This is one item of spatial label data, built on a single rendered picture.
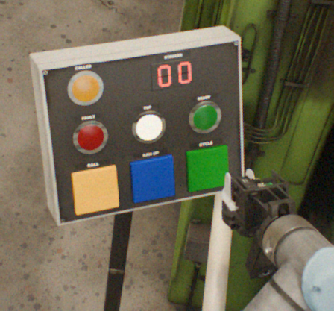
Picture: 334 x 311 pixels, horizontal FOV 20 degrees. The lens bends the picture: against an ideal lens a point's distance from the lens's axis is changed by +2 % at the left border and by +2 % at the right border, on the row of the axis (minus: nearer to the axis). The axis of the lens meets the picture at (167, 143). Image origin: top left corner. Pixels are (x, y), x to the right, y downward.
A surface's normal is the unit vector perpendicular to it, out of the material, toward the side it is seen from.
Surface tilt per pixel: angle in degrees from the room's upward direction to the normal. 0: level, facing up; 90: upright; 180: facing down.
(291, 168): 90
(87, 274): 0
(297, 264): 51
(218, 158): 60
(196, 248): 90
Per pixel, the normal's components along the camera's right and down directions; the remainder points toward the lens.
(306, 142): -0.13, 0.76
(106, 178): 0.31, 0.35
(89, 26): 0.11, -0.62
